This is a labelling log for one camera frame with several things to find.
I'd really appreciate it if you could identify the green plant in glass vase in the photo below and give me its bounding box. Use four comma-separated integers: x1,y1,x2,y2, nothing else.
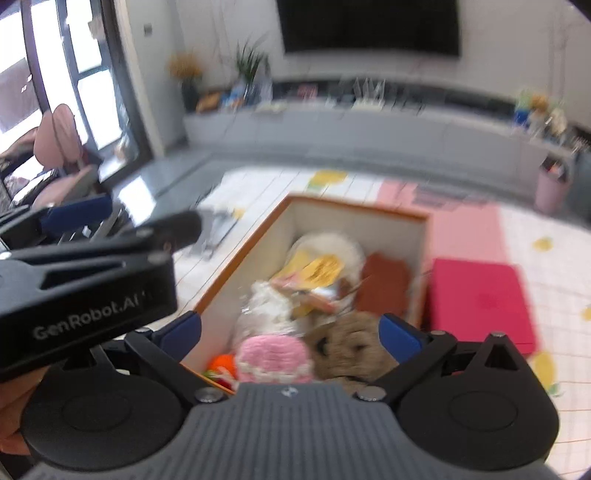
233,37,274,105

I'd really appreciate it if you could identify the yellow packet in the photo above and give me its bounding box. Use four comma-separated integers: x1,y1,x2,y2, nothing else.
270,254,345,292

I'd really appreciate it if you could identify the clear bubble wrap bag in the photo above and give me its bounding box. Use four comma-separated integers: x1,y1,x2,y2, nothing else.
231,279,311,345

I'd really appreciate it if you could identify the marble television console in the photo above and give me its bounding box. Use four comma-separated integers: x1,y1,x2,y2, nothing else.
182,80,579,186

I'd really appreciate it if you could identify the brown knitted cloth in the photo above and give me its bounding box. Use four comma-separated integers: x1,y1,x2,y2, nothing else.
353,251,413,320

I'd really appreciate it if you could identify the grey phone stand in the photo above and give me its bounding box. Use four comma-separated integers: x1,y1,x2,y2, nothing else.
191,208,246,260

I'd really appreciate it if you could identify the brown plush bear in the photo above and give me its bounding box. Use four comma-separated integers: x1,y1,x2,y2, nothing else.
302,311,400,394

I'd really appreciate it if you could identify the small plush bear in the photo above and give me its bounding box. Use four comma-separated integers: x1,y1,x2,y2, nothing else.
526,92,551,128

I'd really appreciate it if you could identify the black wall television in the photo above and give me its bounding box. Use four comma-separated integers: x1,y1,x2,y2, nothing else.
276,0,462,57

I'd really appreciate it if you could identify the orange-rimmed storage box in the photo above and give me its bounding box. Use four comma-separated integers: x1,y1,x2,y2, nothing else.
180,194,433,396

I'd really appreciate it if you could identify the dark vase with dried flowers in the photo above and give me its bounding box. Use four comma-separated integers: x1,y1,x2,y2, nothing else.
168,53,204,112

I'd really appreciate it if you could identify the pink and grey office chair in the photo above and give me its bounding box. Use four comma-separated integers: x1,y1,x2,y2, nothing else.
0,104,105,209

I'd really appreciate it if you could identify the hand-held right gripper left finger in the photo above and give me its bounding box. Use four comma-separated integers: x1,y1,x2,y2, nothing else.
124,310,241,403

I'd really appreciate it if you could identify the orange knitted toy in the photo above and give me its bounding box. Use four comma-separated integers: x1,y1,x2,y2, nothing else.
205,353,239,391

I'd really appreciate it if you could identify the white router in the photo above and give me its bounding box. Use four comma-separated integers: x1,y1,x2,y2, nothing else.
351,76,387,110

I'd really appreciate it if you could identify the checked tablecloth with lemons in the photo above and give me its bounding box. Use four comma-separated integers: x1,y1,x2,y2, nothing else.
175,168,591,476

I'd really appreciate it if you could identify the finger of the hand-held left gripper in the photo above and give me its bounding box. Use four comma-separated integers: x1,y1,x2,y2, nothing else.
9,211,204,267
0,194,114,250

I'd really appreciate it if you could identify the pink trash bin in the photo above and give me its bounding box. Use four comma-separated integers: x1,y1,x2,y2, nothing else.
534,157,574,213

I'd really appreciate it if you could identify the red notebook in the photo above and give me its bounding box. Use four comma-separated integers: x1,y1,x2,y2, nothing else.
427,258,539,357

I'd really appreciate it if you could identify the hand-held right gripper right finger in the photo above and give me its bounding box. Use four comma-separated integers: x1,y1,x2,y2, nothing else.
355,313,530,403

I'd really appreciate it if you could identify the person's left hand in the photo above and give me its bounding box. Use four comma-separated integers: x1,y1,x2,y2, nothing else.
0,364,51,457

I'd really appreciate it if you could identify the pink knitted plush toy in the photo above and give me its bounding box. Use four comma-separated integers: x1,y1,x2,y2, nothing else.
235,335,316,385

